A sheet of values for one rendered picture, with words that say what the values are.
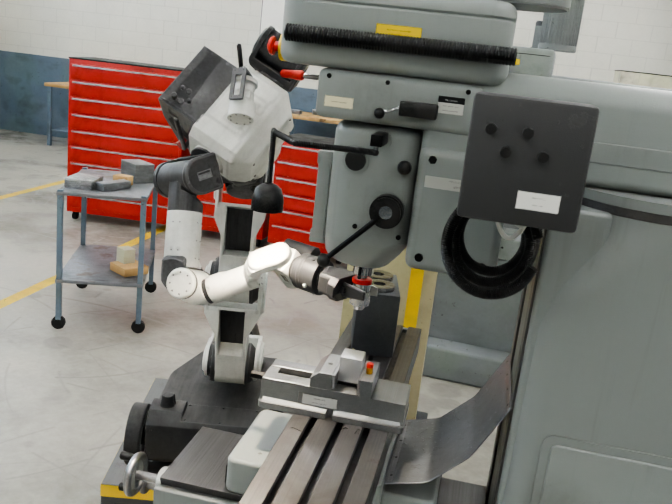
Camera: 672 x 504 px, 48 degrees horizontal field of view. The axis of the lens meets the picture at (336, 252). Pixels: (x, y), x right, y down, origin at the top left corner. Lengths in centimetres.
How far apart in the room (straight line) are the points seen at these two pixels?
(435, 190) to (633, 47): 930
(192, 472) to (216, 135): 85
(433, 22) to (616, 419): 86
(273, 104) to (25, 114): 1095
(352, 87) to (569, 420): 80
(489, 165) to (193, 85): 102
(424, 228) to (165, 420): 123
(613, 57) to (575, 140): 946
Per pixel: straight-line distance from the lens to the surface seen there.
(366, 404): 179
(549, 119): 129
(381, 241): 161
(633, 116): 156
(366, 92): 156
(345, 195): 161
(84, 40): 1230
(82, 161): 721
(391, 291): 217
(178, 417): 250
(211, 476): 195
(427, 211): 157
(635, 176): 158
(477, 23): 153
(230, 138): 200
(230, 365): 262
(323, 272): 177
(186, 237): 195
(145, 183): 492
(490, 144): 129
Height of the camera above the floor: 177
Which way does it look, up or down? 15 degrees down
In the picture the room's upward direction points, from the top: 6 degrees clockwise
